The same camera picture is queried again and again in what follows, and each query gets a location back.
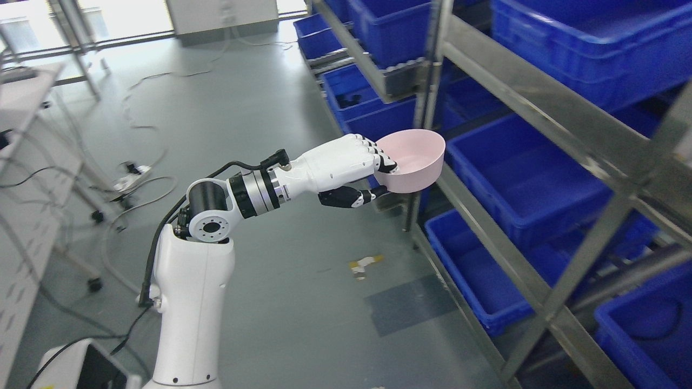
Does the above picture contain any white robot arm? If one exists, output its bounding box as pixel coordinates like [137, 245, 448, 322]
[145, 168, 286, 388]

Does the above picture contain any pink ikea bowl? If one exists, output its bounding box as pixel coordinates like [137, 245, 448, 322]
[374, 130, 447, 194]

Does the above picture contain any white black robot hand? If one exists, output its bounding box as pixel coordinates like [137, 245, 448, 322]
[274, 135, 398, 209]

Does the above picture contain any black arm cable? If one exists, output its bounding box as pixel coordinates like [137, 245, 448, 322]
[138, 149, 291, 308]

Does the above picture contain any steel shelf rack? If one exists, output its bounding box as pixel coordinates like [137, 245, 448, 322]
[308, 1, 690, 388]

